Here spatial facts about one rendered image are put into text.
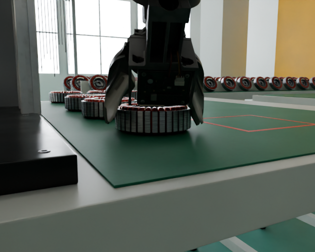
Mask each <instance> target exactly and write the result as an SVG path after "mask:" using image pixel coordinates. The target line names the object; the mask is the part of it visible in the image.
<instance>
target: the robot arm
mask: <svg viewBox="0 0 315 252"><path fill-rule="evenodd" d="M133 1H134V2H135V3H137V4H139V5H141V6H142V22H143V23H144V24H145V27H144V28H143V29H134V34H133V35H129V37H128V38H127V42H124V45H123V47H122V48H121V50H120V51H118V52H117V53H116V55H115V56H114V57H113V59H112V60H111V62H110V65H109V69H108V77H107V84H106V92H105V99H104V107H103V116H104V120H105V123H106V124H109V123H110V122H111V121H112V120H113V119H114V117H115V115H116V113H117V110H118V107H119V106H120V105H121V103H122V99H123V97H124V96H125V95H126V94H128V105H129V106H131V101H132V90H133V89H134V88H135V77H134V75H133V73H132V70H133V71H134V72H135V73H136V74H137V104H139V105H161V106H186V105H187V106H188V107H189V108H190V109H191V117H192V119H193V121H194V122H195V124H196V126H197V125H199V124H200V123H201V124H203V122H204V121H203V113H204V93H203V83H204V70H203V66H202V63H201V61H200V59H199V57H198V56H197V54H196V53H195V51H194V48H193V44H192V39H191V38H189V37H186V32H185V26H186V24H188V23H189V20H190V13H191V8H194V7H196V6H197V5H198V4H199V3H200V1H201V0H133Z"/></svg>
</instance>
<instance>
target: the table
mask: <svg viewBox="0 0 315 252"><path fill-rule="evenodd" d="M107 80H108V76H107V75H101V74H95V75H93V76H89V77H88V76H85V75H82V74H81V75H79V74H78V75H75V76H72V75H71V76H67V77H65V78H64V80H63V87H64V88H65V89H66V90H67V91H71V88H72V89H73V90H74V91H81V88H80V87H81V85H80V84H79V83H81V81H89V82H88V86H89V89H90V90H91V91H106V87H107ZM69 81H71V82H69ZM77 81H79V82H77ZM95 81H97V82H95ZM207 81H208V82H207ZM217 81H221V85H222V87H223V88H224V89H225V90H226V91H214V90H216V89H217V87H218V83H217ZM226 81H227V82H226ZM236 81H237V84H238V86H239V88H240V89H241V90H243V91H233V90H234V89H235V88H236V86H237V84H236ZM251 81H254V82H253V83H254V85H255V87H256V88H257V89H258V90H253V91H248V90H250V89H251V88H252V82H251ZM267 81H269V85H270V87H271V88H272V89H273V90H265V89H267V88H268V82H267ZM282 81H283V84H284V86H285V88H286V89H287V90H280V89H281V88H282V86H283V84H282ZM295 81H296V82H295ZM308 81H309V82H308ZM101 82H102V83H103V85H102V83H101ZM98 83H99V84H100V85H98ZM76 84H77V85H76ZM94 84H95V85H94ZM296 84H297V85H298V87H299V88H300V89H301V90H293V89H295V87H296ZM309 84H310V86H311V87H312V88H313V89H308V88H309ZM211 86H212V87H211ZM100 87H102V88H100ZM203 88H204V89H205V90H206V91H203V94H204V97H205V98H217V99H230V100H251V99H253V95H282V94H315V77H312V78H310V79H308V78H307V77H302V76H301V77H299V78H298V77H290V76H287V77H276V76H273V77H268V76H266V77H265V78H263V77H262V76H258V77H251V78H250V77H246V76H239V77H231V76H222V77H212V76H204V80H203Z"/></svg>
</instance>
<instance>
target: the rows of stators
mask: <svg viewBox="0 0 315 252"><path fill-rule="evenodd" d="M80 94H83V93H82V92H81V91H51V92H49V101H50V102H52V103H64V102H65V97H66V96H67V95H80ZM86 94H88V95H89V94H91V95H92V94H94V95H95V94H102V95H105V94H106V90H104V91H102V90H90V91H88V92H86ZM124 97H127V98H128V97H129V94H126V95H125V96H124ZM131 97H132V98H134V99H135V100H137V90H132V91H131Z"/></svg>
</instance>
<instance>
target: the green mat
mask: <svg viewBox="0 0 315 252"><path fill-rule="evenodd" d="M41 115H42V116H43V117H44V118H45V119H46V120H47V121H48V122H49V123H50V124H51V125H52V126H53V127H54V128H55V129H56V130H57V131H58V132H59V133H60V134H61V135H62V136H63V137H64V138H65V139H66V140H67V141H68V142H69V143H70V144H71V145H72V146H73V147H74V148H75V149H76V150H77V151H78V152H79V153H80V154H81V155H82V156H83V157H84V158H85V159H86V160H87V161H88V162H89V163H90V164H91V165H92V166H93V167H94V168H95V169H96V170H97V171H98V172H99V173H100V174H101V175H102V176H103V177H104V178H105V179H106V180H107V181H108V182H109V183H110V184H111V185H112V186H113V187H114V188H121V187H126V186H132V185H138V184H144V183H150V182H156V181H161V180H167V179H173V178H179V177H185V176H191V175H196V174H202V173H208V172H214V171H220V170H226V169H231V168H237V167H243V166H249V165H255V164H261V163H266V162H272V161H278V160H284V159H290V158H296V157H301V156H307V155H313V154H315V125H313V124H315V110H305V109H294V108H284V107H273V106H263V105H252V104H242V103H231V102H221V101H210V100H204V108H203V116H202V117H203V118H204V119H203V121H204V122H208V123H204V122H203V124H201V122H200V124H199V125H196V124H195V122H194V121H193V120H191V128H189V129H187V130H186V131H184V132H181V133H180V132H179V133H174V134H167V135H166V134H163V135H159V134H158V133H157V135H153V134H152V132H151V134H150V135H146V134H144V135H141V134H130V133H125V132H122V131H120V130H119V129H117V128H115V118H113V120H112V121H111V122H110V123H109V124H107V123H106V122H105V119H101V118H100V119H97V118H96V119H94V118H88V117H85V116H84V115H82V111H72V110H68V109H66V108H65V102H64V103H54V102H51V101H41ZM244 115H247V116H244ZM252 115H254V116H252ZM230 116H233V117H230ZM259 116H261V117H259ZM215 117H218V118H215ZM266 117H268V118H266ZM273 118H276V119H273ZM280 119H283V120H280ZM288 120H290V121H288ZM295 121H297V122H295ZM302 122H305V123H302ZM209 123H213V124H209ZM309 123H312V124H309ZM214 124H218V125H223V126H227V127H223V126H218V125H214ZM303 125H310V126H303ZM293 126H301V127H293ZM228 127H232V128H228ZM283 127H291V128H283ZM233 128H237V129H242V130H247V131H252V132H247V131H242V130H237V129H233ZM273 128H281V129H273ZM263 129H272V130H263ZM253 130H262V131H253Z"/></svg>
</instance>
